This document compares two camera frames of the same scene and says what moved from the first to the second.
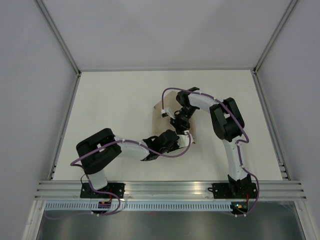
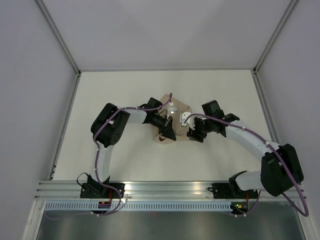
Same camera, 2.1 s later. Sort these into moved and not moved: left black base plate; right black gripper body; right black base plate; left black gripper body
Moved: left black gripper body; right black gripper body
Not moved: right black base plate; left black base plate
